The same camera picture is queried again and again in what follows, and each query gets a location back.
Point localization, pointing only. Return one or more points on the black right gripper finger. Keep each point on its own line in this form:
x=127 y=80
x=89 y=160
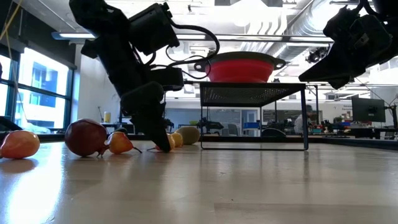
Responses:
x=342 y=76
x=329 y=65

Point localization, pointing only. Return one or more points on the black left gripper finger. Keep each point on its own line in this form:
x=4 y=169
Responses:
x=167 y=143
x=150 y=124

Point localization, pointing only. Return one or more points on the red collapsible colander bowl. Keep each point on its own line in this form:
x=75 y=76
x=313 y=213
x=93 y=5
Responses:
x=239 y=70

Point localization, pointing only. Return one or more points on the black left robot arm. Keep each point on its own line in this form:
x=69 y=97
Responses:
x=99 y=37

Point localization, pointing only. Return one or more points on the black background robot arm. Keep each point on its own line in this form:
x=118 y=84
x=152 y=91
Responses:
x=211 y=124

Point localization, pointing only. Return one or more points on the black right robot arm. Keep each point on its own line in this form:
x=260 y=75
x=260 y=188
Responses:
x=390 y=9

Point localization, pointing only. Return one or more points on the olive green round fruit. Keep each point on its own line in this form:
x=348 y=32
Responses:
x=190 y=134

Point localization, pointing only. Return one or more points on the orange pear-shaped fruit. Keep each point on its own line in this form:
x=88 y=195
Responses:
x=18 y=144

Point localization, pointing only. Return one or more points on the black computer monitor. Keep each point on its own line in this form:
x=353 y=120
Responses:
x=368 y=109

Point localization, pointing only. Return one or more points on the yellow container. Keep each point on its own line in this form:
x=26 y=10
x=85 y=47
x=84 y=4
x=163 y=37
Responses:
x=107 y=117

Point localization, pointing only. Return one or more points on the person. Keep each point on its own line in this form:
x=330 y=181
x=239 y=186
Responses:
x=303 y=123

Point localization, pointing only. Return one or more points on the dark red pomegranate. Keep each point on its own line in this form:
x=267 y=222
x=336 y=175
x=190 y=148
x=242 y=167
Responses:
x=85 y=137

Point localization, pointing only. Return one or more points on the black office chair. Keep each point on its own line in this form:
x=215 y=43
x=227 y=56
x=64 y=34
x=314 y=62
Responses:
x=232 y=129

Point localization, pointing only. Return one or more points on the black perforated metal shelf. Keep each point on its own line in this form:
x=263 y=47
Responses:
x=248 y=93

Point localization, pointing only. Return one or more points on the long ceiling light strip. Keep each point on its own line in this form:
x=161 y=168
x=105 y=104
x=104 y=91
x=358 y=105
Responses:
x=248 y=38

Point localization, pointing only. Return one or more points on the blue storage bin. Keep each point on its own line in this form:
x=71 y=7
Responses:
x=251 y=125

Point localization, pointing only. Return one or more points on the large window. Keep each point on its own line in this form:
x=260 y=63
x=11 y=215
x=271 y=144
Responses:
x=40 y=90

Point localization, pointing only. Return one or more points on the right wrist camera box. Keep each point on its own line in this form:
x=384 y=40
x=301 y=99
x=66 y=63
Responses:
x=339 y=23

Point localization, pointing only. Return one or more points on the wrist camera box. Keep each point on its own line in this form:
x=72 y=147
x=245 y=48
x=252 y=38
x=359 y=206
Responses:
x=152 y=28
x=339 y=23

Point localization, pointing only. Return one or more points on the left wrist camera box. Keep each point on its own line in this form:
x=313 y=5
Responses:
x=152 y=28

